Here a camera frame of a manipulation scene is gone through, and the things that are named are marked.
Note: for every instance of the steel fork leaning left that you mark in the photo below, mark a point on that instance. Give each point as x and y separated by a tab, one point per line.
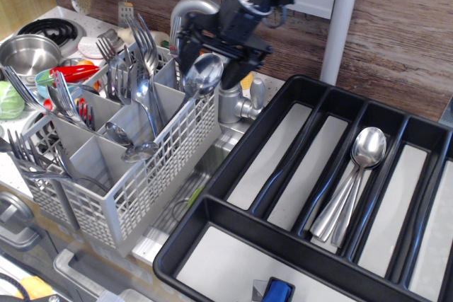
61	99

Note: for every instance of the black cutlery tray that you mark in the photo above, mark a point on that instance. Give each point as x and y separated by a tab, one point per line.
252	220

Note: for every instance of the black stove burner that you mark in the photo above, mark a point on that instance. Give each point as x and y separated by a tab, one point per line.
58	30

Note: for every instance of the pink toy plate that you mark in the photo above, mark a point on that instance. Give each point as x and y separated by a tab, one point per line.
88	48

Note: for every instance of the green toy cabbage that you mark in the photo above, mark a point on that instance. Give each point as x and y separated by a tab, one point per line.
12	104

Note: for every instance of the yellow toy corn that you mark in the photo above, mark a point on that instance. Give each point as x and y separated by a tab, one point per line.
247	81

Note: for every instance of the steel pot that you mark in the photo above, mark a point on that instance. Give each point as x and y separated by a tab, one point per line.
29	54

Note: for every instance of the stacked steel spoons in tray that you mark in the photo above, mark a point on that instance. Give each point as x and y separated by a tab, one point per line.
367	152

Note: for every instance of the grey toy faucet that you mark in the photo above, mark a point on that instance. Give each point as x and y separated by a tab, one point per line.
233	104

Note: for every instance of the big steel spoon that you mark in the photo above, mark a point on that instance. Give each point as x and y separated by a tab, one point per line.
202	77

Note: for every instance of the grey plastic cutlery basket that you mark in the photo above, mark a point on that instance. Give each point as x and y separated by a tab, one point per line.
112	203

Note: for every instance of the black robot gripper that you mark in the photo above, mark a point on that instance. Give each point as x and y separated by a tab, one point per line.
230	33

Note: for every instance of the red toy utensil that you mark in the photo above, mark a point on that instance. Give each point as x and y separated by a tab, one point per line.
74	74

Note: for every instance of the blue object at bottom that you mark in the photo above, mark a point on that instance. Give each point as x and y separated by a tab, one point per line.
272	290

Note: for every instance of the tall steel fork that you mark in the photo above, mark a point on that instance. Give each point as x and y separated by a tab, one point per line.
149	62

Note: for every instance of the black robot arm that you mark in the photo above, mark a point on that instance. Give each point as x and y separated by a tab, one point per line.
230	33

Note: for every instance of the steel ladle spoon lying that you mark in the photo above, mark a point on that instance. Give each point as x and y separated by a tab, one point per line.
134	152

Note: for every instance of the white vertical pole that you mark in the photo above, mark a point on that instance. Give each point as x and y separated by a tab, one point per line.
336	40

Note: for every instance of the steel forks front left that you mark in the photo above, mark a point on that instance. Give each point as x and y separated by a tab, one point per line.
40	165

